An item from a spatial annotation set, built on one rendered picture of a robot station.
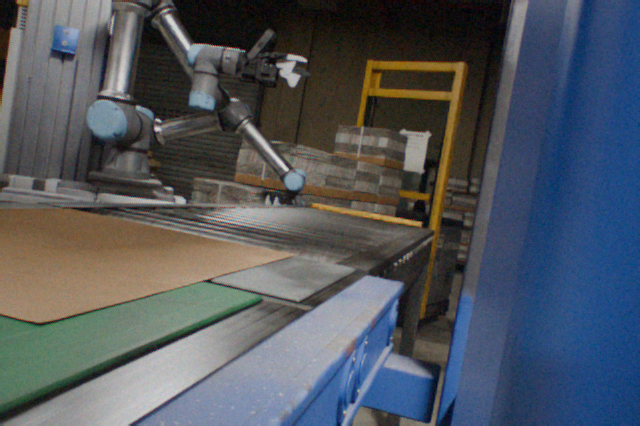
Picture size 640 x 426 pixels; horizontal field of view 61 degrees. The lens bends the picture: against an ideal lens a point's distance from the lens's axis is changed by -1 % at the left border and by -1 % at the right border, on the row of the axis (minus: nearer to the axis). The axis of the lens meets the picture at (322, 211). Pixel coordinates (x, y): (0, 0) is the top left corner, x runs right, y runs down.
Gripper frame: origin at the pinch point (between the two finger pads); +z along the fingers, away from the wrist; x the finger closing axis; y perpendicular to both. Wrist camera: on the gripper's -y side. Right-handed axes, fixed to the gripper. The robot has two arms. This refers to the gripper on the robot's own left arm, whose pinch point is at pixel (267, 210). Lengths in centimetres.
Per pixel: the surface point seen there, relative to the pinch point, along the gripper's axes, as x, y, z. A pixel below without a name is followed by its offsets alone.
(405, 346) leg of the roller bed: 61, -40, -2
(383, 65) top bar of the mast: -4, 105, -197
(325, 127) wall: -192, 110, -727
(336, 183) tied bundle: 4, 15, -85
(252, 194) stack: -16.2, 3.9, -21.9
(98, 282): 49, 4, 162
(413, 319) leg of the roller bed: 62, -30, -2
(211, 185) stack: -39.8, 4.4, -29.1
